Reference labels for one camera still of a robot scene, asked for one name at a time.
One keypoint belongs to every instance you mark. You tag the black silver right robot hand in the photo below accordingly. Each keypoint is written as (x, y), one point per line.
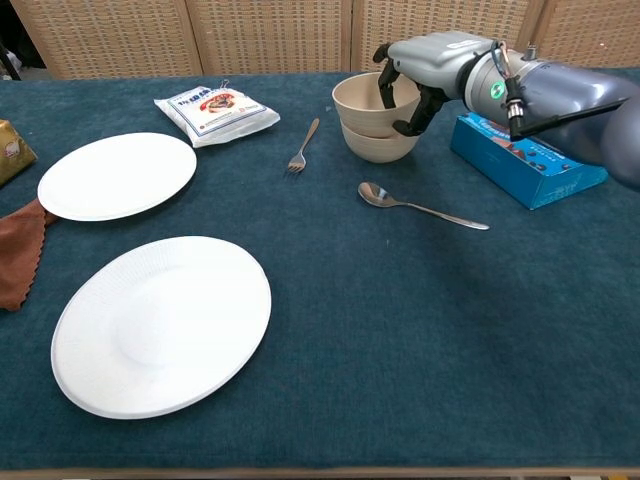
(430, 60)

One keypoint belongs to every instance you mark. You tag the off-white bowl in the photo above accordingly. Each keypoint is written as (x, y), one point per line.
(375, 150)
(357, 112)

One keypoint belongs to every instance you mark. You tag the ribbed rim white plate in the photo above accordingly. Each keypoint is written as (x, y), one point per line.
(160, 325)

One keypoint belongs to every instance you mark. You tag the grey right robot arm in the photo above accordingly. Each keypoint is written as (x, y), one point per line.
(575, 95)

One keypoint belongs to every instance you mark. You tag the wicker folding screen panel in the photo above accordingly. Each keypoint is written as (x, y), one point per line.
(440, 20)
(590, 30)
(270, 35)
(110, 35)

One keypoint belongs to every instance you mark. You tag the silver metal spoon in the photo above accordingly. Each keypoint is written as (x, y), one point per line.
(372, 194)

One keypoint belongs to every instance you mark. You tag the blue cookie box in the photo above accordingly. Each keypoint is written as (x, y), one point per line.
(525, 172)

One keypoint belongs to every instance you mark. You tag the silver metal fork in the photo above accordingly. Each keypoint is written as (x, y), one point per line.
(296, 162)

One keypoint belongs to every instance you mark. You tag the blue binder clip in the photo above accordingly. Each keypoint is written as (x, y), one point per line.
(225, 86)

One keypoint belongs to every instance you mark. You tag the white snack bag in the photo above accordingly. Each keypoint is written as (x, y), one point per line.
(220, 120)

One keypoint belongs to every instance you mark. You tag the dark blue tablecloth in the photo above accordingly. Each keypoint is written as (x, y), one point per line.
(400, 325)

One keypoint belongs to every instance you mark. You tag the smooth white plate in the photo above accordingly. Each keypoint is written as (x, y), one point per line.
(117, 175)

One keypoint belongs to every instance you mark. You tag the black tripod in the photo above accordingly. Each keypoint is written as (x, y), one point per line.
(10, 62)

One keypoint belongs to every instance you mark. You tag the gold foil package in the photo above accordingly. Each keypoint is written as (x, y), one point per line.
(12, 150)

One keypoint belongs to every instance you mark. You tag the brown cloth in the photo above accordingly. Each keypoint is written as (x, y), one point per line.
(17, 260)

